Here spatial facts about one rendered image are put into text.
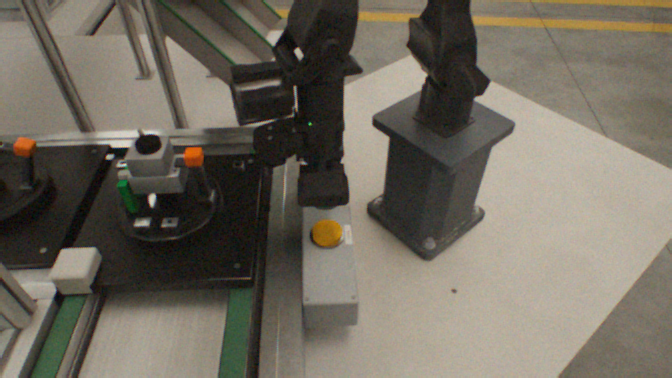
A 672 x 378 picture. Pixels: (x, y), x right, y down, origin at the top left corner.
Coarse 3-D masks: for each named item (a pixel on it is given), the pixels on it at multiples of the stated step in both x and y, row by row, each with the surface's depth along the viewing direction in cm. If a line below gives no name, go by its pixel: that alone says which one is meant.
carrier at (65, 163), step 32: (0, 160) 68; (64, 160) 71; (96, 160) 71; (0, 192) 63; (32, 192) 63; (64, 192) 66; (0, 224) 60; (32, 224) 62; (64, 224) 62; (0, 256) 58; (32, 256) 58
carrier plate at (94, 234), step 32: (224, 160) 71; (256, 160) 71; (224, 192) 66; (256, 192) 66; (96, 224) 62; (224, 224) 62; (256, 224) 62; (128, 256) 58; (160, 256) 58; (192, 256) 58; (224, 256) 58; (256, 256) 60; (96, 288) 55; (128, 288) 56; (160, 288) 56; (192, 288) 56; (224, 288) 57
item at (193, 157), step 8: (184, 152) 56; (192, 152) 56; (200, 152) 57; (176, 160) 57; (184, 160) 57; (192, 160) 56; (200, 160) 56; (192, 168) 57; (200, 168) 58; (200, 176) 58; (200, 184) 59; (208, 184) 61; (200, 192) 60; (208, 192) 61
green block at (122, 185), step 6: (120, 180) 58; (126, 180) 58; (120, 186) 57; (126, 186) 57; (120, 192) 58; (126, 192) 58; (132, 192) 59; (126, 198) 59; (132, 198) 59; (126, 204) 59; (132, 204) 59; (138, 204) 61; (132, 210) 60
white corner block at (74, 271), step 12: (60, 252) 56; (72, 252) 56; (84, 252) 56; (96, 252) 56; (60, 264) 54; (72, 264) 54; (84, 264) 54; (96, 264) 56; (60, 276) 53; (72, 276) 53; (84, 276) 54; (60, 288) 55; (72, 288) 55; (84, 288) 55
